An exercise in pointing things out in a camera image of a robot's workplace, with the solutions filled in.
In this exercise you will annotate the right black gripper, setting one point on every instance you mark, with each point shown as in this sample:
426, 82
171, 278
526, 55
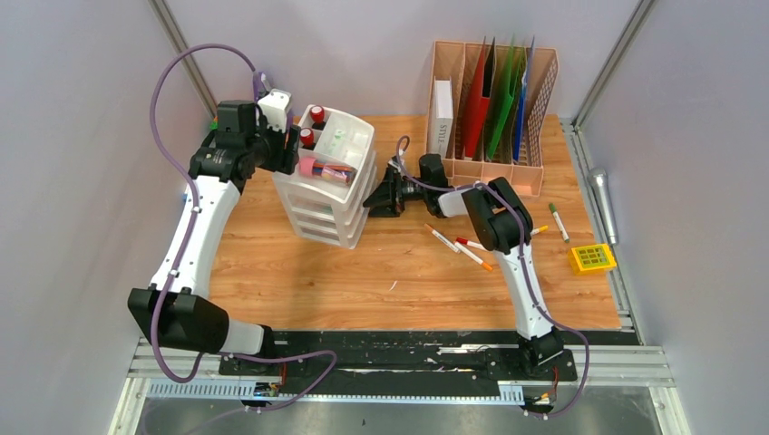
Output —
389, 198

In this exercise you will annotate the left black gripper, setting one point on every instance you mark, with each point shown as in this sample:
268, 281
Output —
284, 160

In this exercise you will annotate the pink highlighter pack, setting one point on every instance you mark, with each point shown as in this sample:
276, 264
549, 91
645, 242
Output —
328, 171

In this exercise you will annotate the red black stamp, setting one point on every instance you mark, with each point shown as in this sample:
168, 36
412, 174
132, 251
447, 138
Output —
307, 138

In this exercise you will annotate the white plastic drawer unit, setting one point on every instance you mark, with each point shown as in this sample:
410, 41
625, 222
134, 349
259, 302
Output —
324, 211

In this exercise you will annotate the red round stamp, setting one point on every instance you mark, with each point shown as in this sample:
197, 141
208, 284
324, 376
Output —
318, 117

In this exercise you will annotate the red cap white marker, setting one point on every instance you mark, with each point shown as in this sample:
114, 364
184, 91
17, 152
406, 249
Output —
470, 243

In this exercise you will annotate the white hardcover book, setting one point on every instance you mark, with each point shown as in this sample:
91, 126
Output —
441, 117

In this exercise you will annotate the red folder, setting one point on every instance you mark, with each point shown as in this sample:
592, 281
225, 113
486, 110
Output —
478, 100

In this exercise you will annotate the pink plastic file organizer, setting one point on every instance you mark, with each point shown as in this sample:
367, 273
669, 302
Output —
455, 61

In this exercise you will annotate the yellow cap white marker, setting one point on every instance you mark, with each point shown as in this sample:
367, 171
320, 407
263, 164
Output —
539, 230

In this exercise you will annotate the green cap white marker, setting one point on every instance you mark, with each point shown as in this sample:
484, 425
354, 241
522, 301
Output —
558, 220

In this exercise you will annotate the blue folder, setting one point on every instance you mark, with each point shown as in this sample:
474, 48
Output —
525, 73

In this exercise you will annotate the green folder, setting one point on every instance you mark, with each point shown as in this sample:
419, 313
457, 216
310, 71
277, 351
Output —
499, 127

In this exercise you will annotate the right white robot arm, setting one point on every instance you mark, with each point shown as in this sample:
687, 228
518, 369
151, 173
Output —
502, 225

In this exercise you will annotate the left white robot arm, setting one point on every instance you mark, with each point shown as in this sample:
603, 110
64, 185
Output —
174, 311

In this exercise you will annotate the yellow small crate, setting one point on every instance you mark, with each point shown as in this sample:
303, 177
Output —
591, 259

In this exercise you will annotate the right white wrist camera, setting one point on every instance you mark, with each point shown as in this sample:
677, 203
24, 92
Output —
396, 164

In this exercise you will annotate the purple object at wall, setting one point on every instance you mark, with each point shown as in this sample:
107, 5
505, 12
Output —
260, 85

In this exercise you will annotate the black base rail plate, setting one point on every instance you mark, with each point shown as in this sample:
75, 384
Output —
424, 363

